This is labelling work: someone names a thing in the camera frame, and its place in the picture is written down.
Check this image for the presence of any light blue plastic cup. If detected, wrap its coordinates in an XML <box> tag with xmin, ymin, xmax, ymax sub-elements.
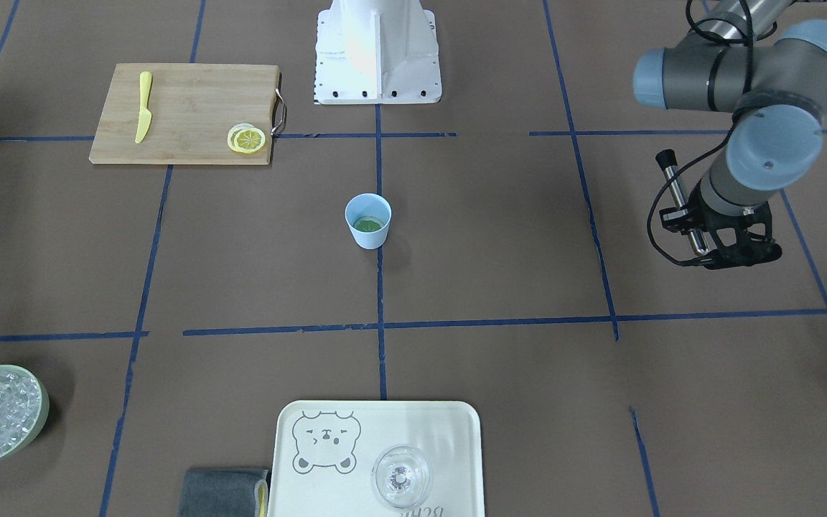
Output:
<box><xmin>344</xmin><ymin>192</ymin><xmax>393</xmax><ymax>250</ymax></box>

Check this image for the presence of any clear wine glass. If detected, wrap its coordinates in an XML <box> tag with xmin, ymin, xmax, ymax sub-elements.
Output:
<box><xmin>370</xmin><ymin>444</ymin><xmax>433</xmax><ymax>511</ymax></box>

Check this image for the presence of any bamboo cutting board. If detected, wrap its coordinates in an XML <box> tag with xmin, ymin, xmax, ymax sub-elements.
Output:
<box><xmin>89</xmin><ymin>63</ymin><xmax>284</xmax><ymax>166</ymax></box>

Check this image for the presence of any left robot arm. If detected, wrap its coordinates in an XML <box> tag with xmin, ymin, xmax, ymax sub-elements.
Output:
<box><xmin>632</xmin><ymin>1</ymin><xmax>827</xmax><ymax>269</ymax></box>

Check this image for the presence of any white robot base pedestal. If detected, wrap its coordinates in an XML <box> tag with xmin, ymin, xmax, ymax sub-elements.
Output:
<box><xmin>313</xmin><ymin>1</ymin><xmax>443</xmax><ymax>106</ymax></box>

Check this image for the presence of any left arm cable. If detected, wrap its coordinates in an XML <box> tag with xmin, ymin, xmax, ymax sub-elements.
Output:
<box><xmin>646</xmin><ymin>0</ymin><xmax>777</xmax><ymax>268</ymax></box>

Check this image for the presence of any yellow plastic knife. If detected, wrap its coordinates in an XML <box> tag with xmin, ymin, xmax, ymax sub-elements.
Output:
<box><xmin>134</xmin><ymin>70</ymin><xmax>152</xmax><ymax>144</ymax></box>

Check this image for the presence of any cream bear serving tray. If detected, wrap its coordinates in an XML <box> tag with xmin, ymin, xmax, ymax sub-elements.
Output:
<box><xmin>267</xmin><ymin>400</ymin><xmax>486</xmax><ymax>516</ymax></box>

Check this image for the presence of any steel muddler with black tip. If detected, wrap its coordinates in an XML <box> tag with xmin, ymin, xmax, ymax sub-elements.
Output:
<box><xmin>655</xmin><ymin>149</ymin><xmax>709</xmax><ymax>256</ymax></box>

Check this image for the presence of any grey folded cloth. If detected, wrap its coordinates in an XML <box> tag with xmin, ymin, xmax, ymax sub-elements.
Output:
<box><xmin>177</xmin><ymin>468</ymin><xmax>270</xmax><ymax>516</ymax></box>

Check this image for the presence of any lemon slice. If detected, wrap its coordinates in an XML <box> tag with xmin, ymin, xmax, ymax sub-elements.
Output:
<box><xmin>352</xmin><ymin>216</ymin><xmax>384</xmax><ymax>233</ymax></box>
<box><xmin>226</xmin><ymin>122</ymin><xmax>267</xmax><ymax>154</ymax></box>

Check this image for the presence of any lemon slice on board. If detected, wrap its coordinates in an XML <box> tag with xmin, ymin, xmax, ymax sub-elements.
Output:
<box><xmin>226</xmin><ymin>122</ymin><xmax>267</xmax><ymax>154</ymax></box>

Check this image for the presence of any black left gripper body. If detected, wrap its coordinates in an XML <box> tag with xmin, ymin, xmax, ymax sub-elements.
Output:
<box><xmin>692</xmin><ymin>192</ymin><xmax>783</xmax><ymax>269</ymax></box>

